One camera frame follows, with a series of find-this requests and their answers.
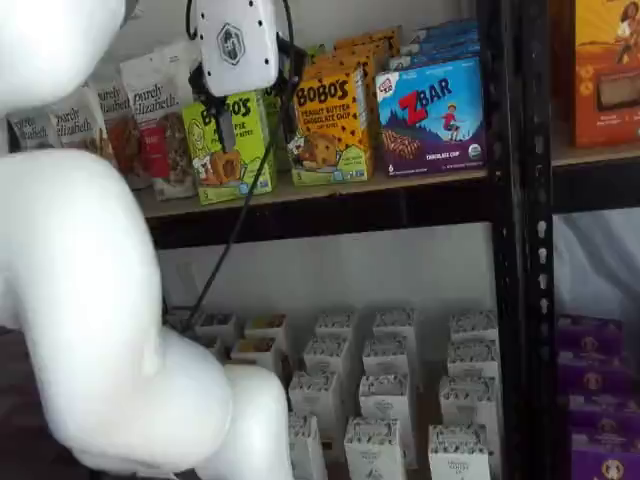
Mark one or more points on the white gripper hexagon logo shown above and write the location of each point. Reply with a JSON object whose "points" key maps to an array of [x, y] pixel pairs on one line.
{"points": [[240, 45]]}

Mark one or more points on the orange Bobo's snack box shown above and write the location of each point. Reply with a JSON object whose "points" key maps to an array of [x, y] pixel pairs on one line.
{"points": [[372, 49], [375, 34], [330, 130], [345, 62]]}

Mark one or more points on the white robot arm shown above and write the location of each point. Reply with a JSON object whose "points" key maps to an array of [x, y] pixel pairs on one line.
{"points": [[75, 275]]}

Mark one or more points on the large yellow snack box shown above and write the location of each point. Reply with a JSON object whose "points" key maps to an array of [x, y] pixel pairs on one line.
{"points": [[250, 165]]}

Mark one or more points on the green Bobo's snack box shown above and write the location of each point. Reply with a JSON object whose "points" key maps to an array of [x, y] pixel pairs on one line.
{"points": [[315, 56], [282, 160]]}

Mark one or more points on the brown shelf board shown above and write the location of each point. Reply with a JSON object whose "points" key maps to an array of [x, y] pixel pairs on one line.
{"points": [[350, 192]]}

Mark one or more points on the blue purple Zbar box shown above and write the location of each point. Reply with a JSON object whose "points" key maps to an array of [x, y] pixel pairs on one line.
{"points": [[445, 40], [440, 54], [430, 120], [450, 27]]}

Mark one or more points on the white carton colourful top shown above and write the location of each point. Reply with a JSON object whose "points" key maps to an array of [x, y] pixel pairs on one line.
{"points": [[255, 352], [266, 327]]}

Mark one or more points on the black metal shelf rack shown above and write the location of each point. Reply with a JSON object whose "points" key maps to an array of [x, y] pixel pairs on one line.
{"points": [[520, 250], [595, 185]]}

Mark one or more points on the large orange cereal box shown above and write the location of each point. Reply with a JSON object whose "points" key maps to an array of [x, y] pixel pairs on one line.
{"points": [[605, 75]]}

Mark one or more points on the purple snack box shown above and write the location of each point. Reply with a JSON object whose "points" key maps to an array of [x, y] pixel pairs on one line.
{"points": [[605, 417], [595, 377], [590, 335], [607, 462]]}

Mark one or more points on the Purely Elizabeth granola bag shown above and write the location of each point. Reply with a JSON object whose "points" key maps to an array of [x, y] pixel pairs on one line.
{"points": [[175, 52], [160, 130], [30, 132], [75, 125], [122, 145]]}

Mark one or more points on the white patterned carton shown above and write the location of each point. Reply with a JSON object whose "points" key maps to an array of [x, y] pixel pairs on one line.
{"points": [[386, 357], [474, 327], [306, 450], [472, 360], [372, 450], [327, 357], [336, 327], [395, 327], [467, 402], [459, 455], [315, 405], [384, 402]]}

